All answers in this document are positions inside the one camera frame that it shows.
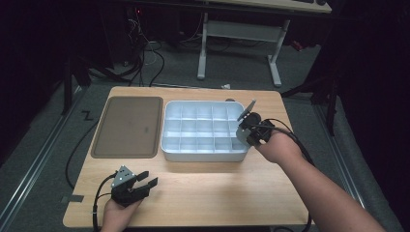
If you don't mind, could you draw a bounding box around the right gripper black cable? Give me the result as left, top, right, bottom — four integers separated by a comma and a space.
257, 118, 316, 232

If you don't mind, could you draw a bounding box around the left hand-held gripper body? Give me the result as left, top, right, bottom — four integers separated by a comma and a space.
110, 164, 151, 208

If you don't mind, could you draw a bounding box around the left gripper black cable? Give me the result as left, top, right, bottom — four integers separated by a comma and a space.
92, 173, 118, 232

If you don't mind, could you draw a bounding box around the white-legged desk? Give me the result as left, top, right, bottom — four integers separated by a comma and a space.
196, 0, 333, 88

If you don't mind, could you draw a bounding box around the person's right hand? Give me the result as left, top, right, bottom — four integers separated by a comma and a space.
255, 129, 305, 165

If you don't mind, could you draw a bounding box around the brown tray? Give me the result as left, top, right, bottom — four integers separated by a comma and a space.
90, 96, 164, 160

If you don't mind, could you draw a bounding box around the white compartment storage box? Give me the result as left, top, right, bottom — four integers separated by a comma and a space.
160, 100, 251, 162

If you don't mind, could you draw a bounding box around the black stand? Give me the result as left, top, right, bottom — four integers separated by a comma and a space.
61, 56, 93, 116
280, 75, 341, 136

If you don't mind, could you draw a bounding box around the metal floor rail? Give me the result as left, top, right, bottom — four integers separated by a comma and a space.
313, 104, 378, 232
0, 86, 83, 228

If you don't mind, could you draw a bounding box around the person's left hand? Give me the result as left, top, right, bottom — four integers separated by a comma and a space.
101, 197, 143, 232

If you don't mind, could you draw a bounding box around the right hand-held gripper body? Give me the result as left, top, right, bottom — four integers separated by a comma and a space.
237, 99, 276, 148

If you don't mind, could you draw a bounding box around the grey tape strip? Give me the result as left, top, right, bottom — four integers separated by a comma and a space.
61, 194, 85, 204

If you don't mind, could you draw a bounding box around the bundle of cables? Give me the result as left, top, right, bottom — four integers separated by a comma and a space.
124, 8, 166, 87

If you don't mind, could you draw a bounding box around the black floor cable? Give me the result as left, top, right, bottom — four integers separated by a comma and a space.
65, 119, 100, 190

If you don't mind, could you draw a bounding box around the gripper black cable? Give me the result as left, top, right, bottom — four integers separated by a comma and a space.
257, 118, 316, 232
92, 173, 118, 232

